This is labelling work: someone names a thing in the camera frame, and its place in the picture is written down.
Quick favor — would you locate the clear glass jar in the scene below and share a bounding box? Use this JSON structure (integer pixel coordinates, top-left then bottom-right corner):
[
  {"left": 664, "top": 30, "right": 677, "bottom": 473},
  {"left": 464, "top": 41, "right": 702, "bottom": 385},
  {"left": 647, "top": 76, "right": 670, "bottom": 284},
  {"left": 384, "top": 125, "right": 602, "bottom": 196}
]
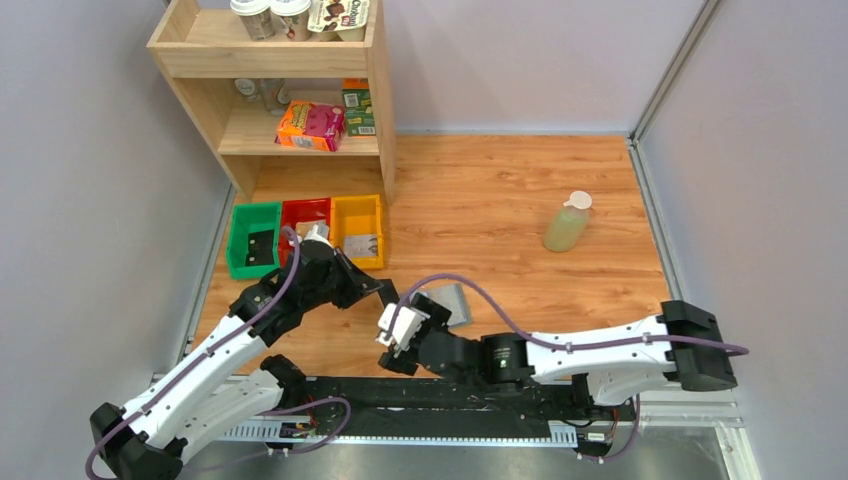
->
[{"left": 257, "top": 78, "right": 291, "bottom": 117}]

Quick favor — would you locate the orange pink snack box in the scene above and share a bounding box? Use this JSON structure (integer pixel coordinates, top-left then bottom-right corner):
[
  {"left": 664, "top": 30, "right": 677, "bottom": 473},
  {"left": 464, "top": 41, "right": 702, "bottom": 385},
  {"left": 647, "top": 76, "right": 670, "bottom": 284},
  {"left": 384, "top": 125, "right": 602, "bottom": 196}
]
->
[{"left": 277, "top": 100, "right": 345, "bottom": 152}]

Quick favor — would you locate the chocolate pudding pack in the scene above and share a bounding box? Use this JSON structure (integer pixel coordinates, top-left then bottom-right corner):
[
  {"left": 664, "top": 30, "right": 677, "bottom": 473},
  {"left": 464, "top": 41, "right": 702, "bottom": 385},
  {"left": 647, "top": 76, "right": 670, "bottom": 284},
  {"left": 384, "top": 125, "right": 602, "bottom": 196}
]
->
[{"left": 308, "top": 0, "right": 371, "bottom": 42}]

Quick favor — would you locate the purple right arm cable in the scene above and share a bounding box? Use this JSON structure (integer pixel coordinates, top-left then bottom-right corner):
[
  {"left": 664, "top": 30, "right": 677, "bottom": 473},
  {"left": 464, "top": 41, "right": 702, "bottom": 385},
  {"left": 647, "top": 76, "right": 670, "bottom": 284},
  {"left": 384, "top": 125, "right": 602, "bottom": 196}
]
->
[{"left": 386, "top": 272, "right": 751, "bottom": 464}]

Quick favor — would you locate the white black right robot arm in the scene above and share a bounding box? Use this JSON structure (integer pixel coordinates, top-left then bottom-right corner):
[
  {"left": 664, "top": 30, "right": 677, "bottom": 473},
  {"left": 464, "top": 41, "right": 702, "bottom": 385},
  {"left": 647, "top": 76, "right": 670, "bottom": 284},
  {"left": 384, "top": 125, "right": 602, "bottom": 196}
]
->
[{"left": 376, "top": 294, "right": 745, "bottom": 419}]

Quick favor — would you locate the green plastic bin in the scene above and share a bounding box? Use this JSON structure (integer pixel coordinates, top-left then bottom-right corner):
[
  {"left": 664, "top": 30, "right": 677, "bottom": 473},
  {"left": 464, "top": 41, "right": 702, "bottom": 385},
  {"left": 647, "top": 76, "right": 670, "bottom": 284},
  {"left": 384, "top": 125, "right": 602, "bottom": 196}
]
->
[{"left": 225, "top": 202, "right": 282, "bottom": 280}]

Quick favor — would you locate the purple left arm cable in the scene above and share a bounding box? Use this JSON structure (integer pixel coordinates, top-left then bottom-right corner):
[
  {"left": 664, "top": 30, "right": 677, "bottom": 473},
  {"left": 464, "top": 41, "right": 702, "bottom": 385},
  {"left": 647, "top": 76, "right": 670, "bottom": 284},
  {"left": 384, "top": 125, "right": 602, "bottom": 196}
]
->
[{"left": 84, "top": 225, "right": 355, "bottom": 480}]

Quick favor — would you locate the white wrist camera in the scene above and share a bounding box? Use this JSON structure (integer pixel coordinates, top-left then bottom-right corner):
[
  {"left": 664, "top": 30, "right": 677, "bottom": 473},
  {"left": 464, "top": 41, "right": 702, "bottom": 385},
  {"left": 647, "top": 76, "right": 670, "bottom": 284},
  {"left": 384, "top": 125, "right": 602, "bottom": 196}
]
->
[
  {"left": 375, "top": 303, "right": 427, "bottom": 351},
  {"left": 302, "top": 221, "right": 333, "bottom": 249}
]

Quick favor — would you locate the wooden shelf unit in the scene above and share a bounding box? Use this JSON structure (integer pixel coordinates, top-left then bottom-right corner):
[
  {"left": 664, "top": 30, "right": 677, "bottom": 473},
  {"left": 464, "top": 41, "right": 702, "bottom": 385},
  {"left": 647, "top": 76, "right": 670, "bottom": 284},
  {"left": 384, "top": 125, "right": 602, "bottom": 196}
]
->
[{"left": 147, "top": 1, "right": 397, "bottom": 201}]

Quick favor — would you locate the green carton box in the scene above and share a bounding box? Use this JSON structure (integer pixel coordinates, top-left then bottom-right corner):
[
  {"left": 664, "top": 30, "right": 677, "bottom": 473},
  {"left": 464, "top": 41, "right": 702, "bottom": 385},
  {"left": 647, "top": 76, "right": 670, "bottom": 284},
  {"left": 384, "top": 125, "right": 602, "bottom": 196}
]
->
[{"left": 342, "top": 78, "right": 376, "bottom": 137}]

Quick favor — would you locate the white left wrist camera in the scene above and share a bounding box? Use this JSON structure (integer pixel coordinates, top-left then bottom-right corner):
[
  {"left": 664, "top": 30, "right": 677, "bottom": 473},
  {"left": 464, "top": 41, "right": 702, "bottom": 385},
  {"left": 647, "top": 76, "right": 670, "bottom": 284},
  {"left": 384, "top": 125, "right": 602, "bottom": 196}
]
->
[{"left": 302, "top": 221, "right": 333, "bottom": 249}]

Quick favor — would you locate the green liquid bottle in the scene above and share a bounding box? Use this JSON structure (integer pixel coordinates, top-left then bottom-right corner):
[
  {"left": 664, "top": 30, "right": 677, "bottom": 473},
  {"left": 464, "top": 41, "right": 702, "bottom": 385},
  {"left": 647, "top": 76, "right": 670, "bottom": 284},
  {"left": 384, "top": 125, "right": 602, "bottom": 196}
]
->
[{"left": 543, "top": 190, "right": 593, "bottom": 252}]

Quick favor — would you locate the red plastic bin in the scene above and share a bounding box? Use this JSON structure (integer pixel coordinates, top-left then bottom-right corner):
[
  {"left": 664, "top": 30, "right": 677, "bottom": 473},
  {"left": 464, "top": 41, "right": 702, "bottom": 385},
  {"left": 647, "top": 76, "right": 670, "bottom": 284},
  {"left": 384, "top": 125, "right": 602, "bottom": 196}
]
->
[{"left": 277, "top": 197, "right": 331, "bottom": 267}]

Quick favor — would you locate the silver card in yellow bin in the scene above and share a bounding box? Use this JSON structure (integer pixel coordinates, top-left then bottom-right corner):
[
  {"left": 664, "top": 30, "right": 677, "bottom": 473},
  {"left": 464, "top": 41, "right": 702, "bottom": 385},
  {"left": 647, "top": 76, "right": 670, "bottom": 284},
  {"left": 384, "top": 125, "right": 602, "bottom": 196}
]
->
[{"left": 343, "top": 234, "right": 379, "bottom": 259}]

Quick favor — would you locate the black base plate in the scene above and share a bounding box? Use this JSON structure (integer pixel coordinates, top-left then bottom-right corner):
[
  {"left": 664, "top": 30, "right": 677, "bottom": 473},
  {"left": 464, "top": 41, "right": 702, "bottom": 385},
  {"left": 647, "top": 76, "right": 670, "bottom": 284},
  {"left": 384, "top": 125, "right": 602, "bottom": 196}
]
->
[{"left": 278, "top": 377, "right": 635, "bottom": 439}]

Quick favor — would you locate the black credit card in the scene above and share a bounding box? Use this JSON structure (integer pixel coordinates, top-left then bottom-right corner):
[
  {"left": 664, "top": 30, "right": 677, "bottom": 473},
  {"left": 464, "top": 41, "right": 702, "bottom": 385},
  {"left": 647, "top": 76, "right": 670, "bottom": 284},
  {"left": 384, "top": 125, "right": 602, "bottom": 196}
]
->
[{"left": 377, "top": 278, "right": 400, "bottom": 307}]

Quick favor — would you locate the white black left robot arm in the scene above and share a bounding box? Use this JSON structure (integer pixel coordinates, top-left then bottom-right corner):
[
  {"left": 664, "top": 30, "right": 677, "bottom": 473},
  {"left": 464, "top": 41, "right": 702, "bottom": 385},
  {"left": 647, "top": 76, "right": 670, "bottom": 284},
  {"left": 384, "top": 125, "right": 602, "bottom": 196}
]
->
[{"left": 85, "top": 237, "right": 385, "bottom": 479}]

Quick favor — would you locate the yellow plastic bin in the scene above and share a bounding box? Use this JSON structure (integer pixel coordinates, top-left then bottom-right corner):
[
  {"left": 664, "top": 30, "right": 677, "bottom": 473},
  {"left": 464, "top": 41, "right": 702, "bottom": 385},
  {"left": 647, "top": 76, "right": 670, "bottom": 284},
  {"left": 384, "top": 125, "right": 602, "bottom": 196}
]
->
[{"left": 330, "top": 194, "right": 385, "bottom": 270}]

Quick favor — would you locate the aluminium frame rail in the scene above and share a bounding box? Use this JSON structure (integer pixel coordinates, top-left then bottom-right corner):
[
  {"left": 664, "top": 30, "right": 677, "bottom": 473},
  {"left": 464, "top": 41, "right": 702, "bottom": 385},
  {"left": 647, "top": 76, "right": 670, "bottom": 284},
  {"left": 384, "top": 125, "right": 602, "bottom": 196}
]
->
[{"left": 119, "top": 373, "right": 763, "bottom": 480}]

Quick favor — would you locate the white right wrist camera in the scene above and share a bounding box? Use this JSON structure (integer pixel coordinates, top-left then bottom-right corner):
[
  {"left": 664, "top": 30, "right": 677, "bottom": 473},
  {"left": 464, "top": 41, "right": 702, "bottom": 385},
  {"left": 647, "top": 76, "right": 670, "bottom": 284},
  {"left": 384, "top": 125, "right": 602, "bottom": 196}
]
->
[{"left": 375, "top": 303, "right": 427, "bottom": 351}]

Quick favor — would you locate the white lid paper cup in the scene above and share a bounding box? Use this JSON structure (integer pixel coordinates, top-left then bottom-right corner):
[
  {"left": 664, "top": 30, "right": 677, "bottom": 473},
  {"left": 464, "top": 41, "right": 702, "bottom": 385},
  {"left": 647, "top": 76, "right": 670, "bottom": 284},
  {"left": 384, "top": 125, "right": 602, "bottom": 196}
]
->
[{"left": 229, "top": 0, "right": 276, "bottom": 41}]

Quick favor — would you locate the black card in green bin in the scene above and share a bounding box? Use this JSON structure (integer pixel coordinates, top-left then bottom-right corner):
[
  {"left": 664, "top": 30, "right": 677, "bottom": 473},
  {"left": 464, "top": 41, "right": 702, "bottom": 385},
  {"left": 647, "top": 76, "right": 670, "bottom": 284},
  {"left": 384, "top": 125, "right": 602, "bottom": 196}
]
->
[{"left": 245, "top": 230, "right": 276, "bottom": 267}]

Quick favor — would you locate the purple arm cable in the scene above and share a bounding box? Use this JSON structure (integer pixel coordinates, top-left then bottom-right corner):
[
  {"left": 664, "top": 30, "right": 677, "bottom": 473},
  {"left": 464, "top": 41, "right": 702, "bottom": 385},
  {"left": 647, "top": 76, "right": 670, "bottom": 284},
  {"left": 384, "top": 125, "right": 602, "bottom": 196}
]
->
[
  {"left": 386, "top": 272, "right": 751, "bottom": 464},
  {"left": 84, "top": 225, "right": 355, "bottom": 480}
]

